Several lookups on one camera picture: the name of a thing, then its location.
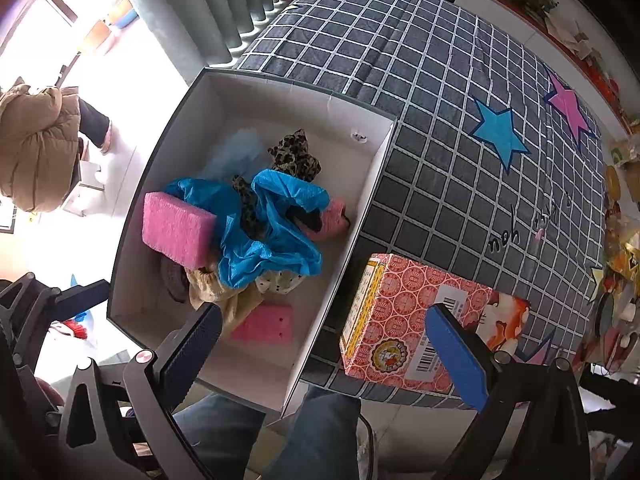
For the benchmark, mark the grey checked star blanket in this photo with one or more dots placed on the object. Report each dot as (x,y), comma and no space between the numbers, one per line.
(425,60)

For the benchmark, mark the pile of colourful packets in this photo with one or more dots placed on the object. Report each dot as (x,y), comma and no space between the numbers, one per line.
(620,260)

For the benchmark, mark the person's blue jeans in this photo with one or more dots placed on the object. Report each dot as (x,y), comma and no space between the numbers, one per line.
(315,435)

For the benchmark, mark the leopard print cloth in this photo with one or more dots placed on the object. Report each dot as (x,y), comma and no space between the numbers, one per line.
(292,157)

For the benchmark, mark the white spotted cloth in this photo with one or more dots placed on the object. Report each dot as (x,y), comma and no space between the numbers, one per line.
(280,282)

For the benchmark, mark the beige cloth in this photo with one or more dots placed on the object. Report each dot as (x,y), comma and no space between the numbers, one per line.
(215,290)

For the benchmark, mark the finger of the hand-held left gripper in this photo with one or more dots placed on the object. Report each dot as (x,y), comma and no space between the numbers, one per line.
(75,297)

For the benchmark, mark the white cardboard box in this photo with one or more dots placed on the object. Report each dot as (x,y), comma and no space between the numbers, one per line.
(280,105)

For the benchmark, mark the pink sponge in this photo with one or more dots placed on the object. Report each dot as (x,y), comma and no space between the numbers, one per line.
(262,327)
(175,230)
(332,217)

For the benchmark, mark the pile of mixed papers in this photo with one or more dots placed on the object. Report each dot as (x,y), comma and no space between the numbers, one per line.
(580,45)

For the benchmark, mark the white shelf with red top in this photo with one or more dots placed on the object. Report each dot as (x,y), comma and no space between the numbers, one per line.
(500,15)

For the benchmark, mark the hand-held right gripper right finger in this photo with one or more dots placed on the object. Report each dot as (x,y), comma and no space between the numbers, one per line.
(457,360)

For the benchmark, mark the orange patterned carton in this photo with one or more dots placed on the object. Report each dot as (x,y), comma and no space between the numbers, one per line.
(395,310)

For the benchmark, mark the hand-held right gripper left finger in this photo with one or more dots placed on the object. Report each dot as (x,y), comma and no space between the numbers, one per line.
(192,350)

